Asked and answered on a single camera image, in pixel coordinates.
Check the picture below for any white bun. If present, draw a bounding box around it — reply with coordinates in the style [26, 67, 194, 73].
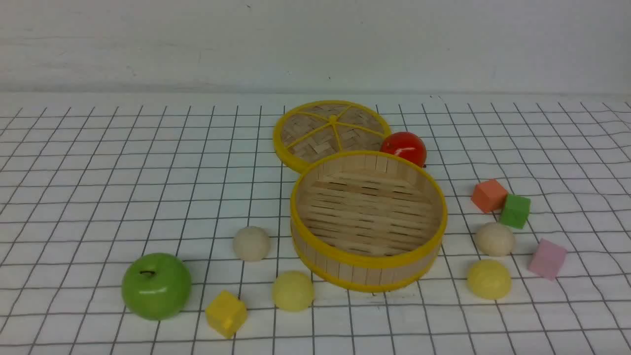
[232, 226, 271, 261]
[475, 222, 516, 257]

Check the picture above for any yellow bun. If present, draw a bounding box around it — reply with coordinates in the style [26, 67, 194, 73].
[466, 259, 512, 300]
[271, 271, 314, 312]

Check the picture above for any woven bamboo steamer lid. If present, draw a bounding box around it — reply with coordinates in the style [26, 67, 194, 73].
[272, 100, 392, 173]

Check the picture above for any bamboo steamer tray yellow rim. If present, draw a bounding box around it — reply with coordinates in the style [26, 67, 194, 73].
[290, 150, 448, 292]

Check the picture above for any red tomato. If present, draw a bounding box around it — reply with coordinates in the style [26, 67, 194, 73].
[380, 131, 427, 168]

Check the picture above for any yellow cube block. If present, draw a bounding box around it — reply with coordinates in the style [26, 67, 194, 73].
[205, 290, 247, 339]

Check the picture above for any orange cube block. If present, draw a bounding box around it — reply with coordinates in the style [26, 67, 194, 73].
[471, 179, 509, 213]

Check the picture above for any green apple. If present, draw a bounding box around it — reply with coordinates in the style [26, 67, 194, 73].
[121, 252, 192, 321]

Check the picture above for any green cube block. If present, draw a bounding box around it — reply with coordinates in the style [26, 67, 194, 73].
[499, 194, 530, 229]

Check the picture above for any pink cube block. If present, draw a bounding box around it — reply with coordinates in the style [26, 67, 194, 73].
[527, 239, 567, 281]

